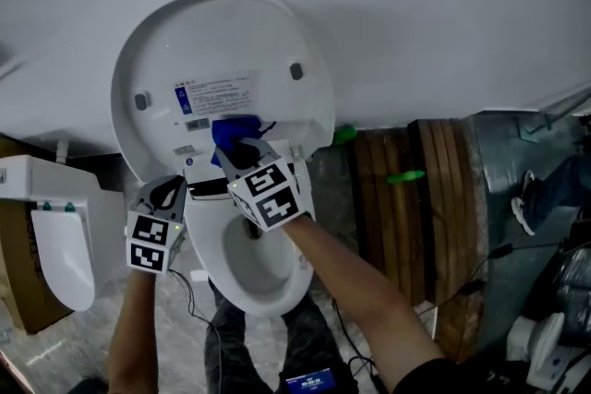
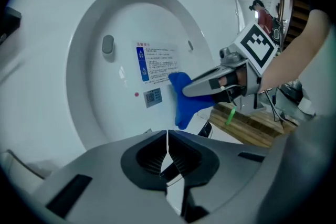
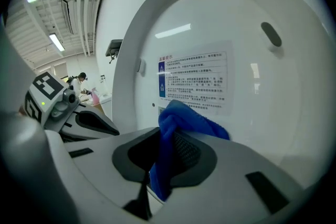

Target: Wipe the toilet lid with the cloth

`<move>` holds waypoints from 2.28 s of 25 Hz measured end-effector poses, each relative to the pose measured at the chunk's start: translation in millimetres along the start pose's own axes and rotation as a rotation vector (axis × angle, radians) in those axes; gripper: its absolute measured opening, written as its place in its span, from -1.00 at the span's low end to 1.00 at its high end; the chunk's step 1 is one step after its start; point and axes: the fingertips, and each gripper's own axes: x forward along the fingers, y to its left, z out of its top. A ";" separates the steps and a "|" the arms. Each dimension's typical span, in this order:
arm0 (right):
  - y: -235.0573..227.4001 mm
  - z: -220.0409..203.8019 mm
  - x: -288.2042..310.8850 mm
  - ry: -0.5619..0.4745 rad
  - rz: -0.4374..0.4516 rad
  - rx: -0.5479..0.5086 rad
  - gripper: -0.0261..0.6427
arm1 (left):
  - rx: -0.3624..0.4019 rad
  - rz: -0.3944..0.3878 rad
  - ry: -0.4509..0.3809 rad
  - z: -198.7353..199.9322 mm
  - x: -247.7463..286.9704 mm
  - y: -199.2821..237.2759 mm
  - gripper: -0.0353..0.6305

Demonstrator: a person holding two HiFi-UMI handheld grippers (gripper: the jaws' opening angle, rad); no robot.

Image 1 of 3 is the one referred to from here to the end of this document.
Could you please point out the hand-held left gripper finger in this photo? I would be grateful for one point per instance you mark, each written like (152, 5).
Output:
(148, 194)
(181, 210)

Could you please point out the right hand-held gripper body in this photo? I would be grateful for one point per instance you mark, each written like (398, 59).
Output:
(272, 203)

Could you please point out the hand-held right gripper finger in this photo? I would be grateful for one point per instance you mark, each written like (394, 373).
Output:
(267, 150)
(227, 166)

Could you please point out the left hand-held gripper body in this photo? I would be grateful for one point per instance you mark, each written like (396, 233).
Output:
(148, 244)

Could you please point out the blue cleaning cloth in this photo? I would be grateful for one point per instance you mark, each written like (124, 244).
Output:
(231, 131)

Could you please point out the white toilet lid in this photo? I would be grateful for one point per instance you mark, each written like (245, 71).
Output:
(221, 46)

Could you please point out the person's left forearm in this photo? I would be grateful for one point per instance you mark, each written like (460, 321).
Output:
(138, 327)

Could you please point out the person's right forearm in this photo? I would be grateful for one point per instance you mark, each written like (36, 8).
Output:
(360, 295)

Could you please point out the white smart toilet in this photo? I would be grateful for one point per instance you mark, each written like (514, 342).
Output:
(258, 267)

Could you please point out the white tank toilet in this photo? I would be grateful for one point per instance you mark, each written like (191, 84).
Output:
(60, 217)

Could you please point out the white toilet bowl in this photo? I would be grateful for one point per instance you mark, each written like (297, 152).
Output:
(535, 346)

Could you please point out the green detergent bottle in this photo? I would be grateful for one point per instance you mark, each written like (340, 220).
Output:
(345, 134)
(405, 176)

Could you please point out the wooden plank platform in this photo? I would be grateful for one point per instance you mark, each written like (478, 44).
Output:
(378, 235)

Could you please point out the person's left leg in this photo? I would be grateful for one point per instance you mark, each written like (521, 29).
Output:
(235, 346)

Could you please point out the person's leg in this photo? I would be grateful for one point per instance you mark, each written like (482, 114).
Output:
(314, 337)
(235, 346)

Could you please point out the brown cardboard box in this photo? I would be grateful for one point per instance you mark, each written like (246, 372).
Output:
(27, 309)

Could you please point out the person's right leg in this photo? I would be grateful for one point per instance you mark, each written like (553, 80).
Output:
(314, 337)

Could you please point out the small black screen device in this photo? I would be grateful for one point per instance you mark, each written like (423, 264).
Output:
(311, 382)

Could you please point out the person's black shirt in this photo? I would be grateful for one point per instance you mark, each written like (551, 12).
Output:
(434, 378)

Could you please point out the plastic wrapped grey bundle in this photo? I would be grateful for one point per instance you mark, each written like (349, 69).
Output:
(577, 286)

